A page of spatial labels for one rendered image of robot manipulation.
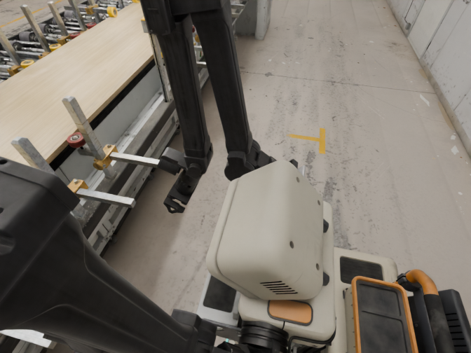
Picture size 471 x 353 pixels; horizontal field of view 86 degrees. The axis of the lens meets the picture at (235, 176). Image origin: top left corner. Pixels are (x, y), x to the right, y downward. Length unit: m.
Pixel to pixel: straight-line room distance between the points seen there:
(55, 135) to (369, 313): 1.49
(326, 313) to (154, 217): 1.75
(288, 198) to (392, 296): 0.61
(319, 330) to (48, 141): 1.37
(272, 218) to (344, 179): 2.08
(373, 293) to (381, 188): 1.66
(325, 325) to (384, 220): 1.85
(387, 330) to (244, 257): 0.61
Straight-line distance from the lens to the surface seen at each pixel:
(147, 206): 2.18
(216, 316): 0.68
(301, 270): 0.40
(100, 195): 1.21
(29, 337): 1.07
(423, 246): 2.33
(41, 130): 1.61
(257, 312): 0.50
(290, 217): 0.39
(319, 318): 0.50
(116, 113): 1.80
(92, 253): 0.19
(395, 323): 0.93
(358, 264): 1.06
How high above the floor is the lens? 1.71
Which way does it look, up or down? 49 degrees down
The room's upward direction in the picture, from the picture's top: straight up
